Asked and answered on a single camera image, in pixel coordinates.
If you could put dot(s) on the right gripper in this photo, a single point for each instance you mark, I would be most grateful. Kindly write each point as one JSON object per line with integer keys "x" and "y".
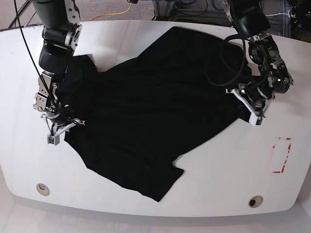
{"x": 58, "y": 124}

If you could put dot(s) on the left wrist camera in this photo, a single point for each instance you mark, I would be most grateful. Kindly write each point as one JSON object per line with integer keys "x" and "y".
{"x": 255, "y": 120}

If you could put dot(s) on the table cable grommet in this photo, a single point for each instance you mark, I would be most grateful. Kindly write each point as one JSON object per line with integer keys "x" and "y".
{"x": 255, "y": 201}
{"x": 42, "y": 189}

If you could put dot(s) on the right table cable grommet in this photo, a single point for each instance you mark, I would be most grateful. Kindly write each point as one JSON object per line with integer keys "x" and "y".
{"x": 255, "y": 201}

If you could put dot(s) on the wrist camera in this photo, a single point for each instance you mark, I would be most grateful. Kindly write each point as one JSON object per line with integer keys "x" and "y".
{"x": 54, "y": 140}
{"x": 255, "y": 120}

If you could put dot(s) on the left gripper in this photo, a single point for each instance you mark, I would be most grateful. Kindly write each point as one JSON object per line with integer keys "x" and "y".
{"x": 252, "y": 103}

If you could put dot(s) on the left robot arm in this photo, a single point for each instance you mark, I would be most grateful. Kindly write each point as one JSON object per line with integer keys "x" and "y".
{"x": 251, "y": 24}

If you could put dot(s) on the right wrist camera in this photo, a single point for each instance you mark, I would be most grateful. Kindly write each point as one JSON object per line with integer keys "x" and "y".
{"x": 54, "y": 140}

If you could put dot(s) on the red tape rectangle marking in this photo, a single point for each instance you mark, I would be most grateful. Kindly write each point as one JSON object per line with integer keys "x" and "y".
{"x": 280, "y": 153}

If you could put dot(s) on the left table cable grommet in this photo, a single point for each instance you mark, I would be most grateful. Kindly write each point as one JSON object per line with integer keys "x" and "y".
{"x": 42, "y": 189}

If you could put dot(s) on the black t-shirt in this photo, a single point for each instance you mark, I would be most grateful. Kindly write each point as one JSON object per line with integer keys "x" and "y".
{"x": 142, "y": 114}

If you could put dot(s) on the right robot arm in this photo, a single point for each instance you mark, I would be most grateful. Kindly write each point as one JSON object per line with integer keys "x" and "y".
{"x": 61, "y": 31}

